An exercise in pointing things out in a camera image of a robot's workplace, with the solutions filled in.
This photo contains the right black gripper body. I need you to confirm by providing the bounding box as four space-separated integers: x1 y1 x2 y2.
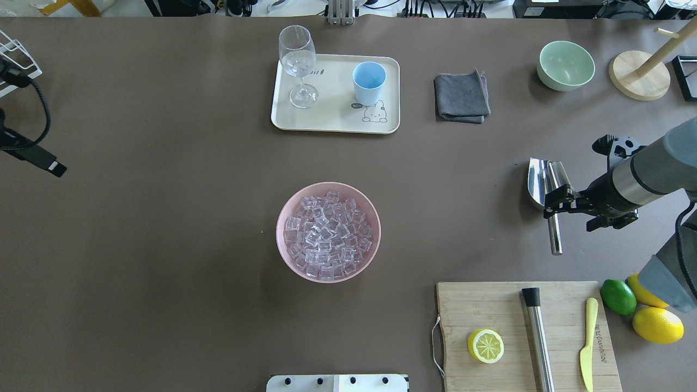
577 136 643 231

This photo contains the yellow plastic knife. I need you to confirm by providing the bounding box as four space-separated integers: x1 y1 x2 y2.
578 297 599 391

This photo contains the wooden cutting board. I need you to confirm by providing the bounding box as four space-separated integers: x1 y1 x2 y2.
436 281 601 391

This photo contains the steel ice scoop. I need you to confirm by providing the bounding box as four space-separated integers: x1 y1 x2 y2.
527 158 571 256

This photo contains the yellow lemon near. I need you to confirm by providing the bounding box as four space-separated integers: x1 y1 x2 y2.
632 307 684 344

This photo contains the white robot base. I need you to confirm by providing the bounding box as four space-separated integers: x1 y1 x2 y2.
266 373 410 391

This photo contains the clear wine glass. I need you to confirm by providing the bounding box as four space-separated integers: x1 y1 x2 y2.
279 25 319 108

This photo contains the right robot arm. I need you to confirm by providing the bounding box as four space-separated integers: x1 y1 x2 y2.
543 119 696 313

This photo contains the light blue cup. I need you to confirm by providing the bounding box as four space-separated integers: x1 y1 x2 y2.
352 62 387 106

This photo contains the cream rabbit tray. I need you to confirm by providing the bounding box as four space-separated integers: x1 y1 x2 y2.
271 54 401 134

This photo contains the yellow lemon far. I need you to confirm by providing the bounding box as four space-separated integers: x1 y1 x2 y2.
625 273 669 309

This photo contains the pink bowl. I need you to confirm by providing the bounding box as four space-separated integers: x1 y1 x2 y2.
276 182 381 283

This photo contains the grey folded cloth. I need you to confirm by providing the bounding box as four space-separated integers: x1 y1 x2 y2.
434 69 491 124

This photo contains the clear ice cubes pile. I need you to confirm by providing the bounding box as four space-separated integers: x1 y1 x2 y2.
284 189 374 280

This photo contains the wooden cup stand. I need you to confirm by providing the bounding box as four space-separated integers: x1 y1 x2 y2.
608 18 696 101

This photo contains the half lemon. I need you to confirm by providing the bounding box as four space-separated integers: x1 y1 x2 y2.
467 328 505 364

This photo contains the black glass holder tray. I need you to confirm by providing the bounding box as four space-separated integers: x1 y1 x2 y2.
671 55 696 102

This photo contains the yellow lemon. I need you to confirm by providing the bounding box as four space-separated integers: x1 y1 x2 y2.
632 307 684 344
625 273 669 309

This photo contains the green lime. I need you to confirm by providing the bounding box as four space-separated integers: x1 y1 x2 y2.
600 279 637 317

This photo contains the steel muddler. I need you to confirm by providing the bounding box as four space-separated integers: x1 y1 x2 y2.
521 287 556 391

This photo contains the green bowl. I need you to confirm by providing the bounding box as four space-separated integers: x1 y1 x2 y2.
537 41 596 91

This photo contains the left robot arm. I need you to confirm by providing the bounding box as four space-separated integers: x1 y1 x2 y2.
1 59 67 177

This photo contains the white wire rack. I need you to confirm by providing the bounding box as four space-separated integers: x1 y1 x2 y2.
1 30 42 97

